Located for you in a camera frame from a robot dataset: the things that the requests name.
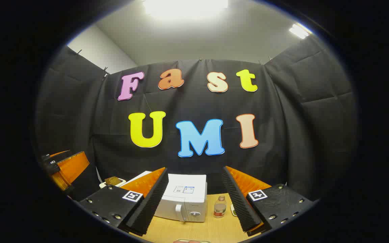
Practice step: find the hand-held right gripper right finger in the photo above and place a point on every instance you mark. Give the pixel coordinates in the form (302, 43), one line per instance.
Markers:
(236, 202)

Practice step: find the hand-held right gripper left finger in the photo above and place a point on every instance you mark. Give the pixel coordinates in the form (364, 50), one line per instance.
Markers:
(150, 202)

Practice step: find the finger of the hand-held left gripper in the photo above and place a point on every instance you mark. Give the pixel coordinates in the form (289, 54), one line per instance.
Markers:
(74, 167)
(59, 153)

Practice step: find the white microwave oven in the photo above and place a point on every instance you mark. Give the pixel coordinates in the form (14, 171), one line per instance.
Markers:
(198, 200)

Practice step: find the white sectioned condiment dish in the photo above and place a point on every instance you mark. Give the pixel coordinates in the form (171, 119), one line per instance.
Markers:
(233, 210)

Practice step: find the clear bottle with red label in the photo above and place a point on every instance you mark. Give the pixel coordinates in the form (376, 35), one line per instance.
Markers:
(219, 207)

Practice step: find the white toaster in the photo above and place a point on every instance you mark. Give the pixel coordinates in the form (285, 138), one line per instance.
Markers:
(105, 185)

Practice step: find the brown bread slice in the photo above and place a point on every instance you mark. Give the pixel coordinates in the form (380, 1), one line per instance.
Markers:
(113, 181)

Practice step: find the black backdrop cloth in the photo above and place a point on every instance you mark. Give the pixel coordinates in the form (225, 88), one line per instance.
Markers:
(282, 118)

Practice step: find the small ceiling light panel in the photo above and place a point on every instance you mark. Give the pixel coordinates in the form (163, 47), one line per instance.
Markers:
(299, 31)

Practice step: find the large ceiling light panel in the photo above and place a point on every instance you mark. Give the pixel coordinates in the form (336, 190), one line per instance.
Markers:
(184, 6)

